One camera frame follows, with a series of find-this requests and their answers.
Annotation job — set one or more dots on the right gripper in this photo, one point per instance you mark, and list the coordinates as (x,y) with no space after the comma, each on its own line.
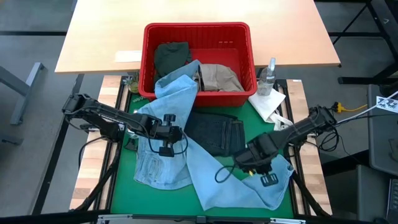
(258,152)

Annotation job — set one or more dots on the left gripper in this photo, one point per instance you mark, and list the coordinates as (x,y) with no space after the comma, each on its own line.
(169,133)

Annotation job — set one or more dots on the light blue jeans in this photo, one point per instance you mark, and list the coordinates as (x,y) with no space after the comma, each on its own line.
(174,99)

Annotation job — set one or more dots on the faded black jeans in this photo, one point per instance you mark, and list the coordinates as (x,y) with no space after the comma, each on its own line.
(211,133)

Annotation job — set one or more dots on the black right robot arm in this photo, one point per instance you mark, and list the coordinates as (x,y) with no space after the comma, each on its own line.
(298,127)

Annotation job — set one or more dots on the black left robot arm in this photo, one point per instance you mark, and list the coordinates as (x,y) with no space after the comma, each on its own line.
(109,116)

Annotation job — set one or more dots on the red plastic laundry basket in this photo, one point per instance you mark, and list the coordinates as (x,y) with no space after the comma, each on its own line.
(202,34)

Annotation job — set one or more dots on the white cloth bag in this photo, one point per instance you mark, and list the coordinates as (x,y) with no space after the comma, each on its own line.
(265,104)

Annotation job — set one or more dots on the dark green garment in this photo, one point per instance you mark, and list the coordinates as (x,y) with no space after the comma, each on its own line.
(171,57)

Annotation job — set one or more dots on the beige trousers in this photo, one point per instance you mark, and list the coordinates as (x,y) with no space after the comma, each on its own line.
(219,77)

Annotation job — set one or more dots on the clear spray bottle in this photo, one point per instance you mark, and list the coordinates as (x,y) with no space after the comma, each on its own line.
(266,82)

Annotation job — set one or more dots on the white paper sheet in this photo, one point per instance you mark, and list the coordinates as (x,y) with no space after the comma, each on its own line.
(128,56)

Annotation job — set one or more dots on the green table mat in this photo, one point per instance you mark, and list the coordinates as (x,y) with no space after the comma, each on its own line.
(155,202)

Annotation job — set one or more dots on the yellow power plug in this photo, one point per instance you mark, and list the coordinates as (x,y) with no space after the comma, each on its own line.
(339,108)

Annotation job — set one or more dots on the light wooden table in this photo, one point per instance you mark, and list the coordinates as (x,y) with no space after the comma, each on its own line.
(109,31)

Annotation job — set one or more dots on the dark grey box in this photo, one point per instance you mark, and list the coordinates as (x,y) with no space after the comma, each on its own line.
(357,193)

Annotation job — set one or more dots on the aluminium bar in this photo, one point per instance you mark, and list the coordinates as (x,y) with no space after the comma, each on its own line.
(124,216)

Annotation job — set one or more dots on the grey cabinet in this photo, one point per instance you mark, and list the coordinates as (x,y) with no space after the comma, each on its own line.
(382,140)

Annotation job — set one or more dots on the white logo tag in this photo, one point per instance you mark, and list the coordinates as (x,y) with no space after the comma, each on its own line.
(387,104)

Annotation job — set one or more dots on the grey metal stand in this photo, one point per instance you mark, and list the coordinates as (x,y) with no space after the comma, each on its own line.
(23,93)

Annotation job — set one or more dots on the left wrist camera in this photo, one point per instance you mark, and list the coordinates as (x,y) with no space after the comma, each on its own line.
(166,152)

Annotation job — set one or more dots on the black aluminium table frame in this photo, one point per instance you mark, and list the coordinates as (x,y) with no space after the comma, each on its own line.
(94,189)

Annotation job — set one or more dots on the black desk frame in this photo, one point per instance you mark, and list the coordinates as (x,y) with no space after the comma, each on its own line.
(381,25)

